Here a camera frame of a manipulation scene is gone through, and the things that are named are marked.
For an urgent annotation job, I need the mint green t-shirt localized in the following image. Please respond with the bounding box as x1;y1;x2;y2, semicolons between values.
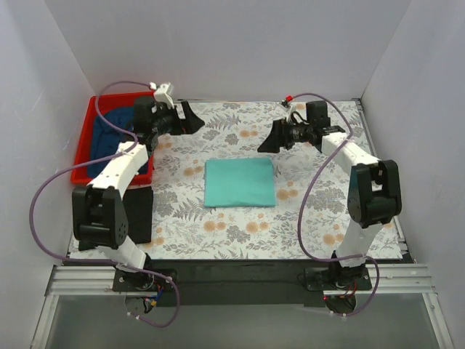
204;157;276;208

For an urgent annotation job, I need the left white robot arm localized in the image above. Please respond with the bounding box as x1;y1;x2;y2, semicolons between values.
72;97;204;291

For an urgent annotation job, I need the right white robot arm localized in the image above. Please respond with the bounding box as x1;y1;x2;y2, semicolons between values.
204;97;402;297

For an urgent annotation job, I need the navy blue printed t-shirt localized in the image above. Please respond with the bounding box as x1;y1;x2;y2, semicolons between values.
89;106;134;161

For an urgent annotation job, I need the folded black t-shirt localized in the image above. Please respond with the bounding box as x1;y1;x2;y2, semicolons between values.
78;185;155;252

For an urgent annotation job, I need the floral patterned table mat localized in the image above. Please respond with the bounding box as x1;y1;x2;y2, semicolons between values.
138;102;349;259

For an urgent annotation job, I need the red plastic bin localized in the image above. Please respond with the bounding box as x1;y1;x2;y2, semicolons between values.
70;92;154;185

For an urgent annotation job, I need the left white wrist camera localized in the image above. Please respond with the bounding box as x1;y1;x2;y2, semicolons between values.
153;82;174;109

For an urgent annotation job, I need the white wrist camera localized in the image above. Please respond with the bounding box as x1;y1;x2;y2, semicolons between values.
280;95;296;121
153;82;174;109

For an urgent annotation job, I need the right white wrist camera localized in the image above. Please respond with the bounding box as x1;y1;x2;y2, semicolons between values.
280;95;296;121

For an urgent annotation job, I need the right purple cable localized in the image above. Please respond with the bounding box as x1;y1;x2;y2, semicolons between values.
286;92;381;318

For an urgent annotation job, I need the purple cable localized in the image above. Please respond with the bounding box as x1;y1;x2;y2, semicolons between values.
286;92;381;318
28;81;182;329

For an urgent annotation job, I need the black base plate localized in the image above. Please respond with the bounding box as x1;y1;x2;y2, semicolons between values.
112;258;371;308

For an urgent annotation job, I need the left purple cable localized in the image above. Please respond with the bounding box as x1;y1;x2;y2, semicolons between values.
28;81;182;329

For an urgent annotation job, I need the aluminium mounting rail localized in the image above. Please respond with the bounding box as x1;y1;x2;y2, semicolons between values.
46;260;435;295

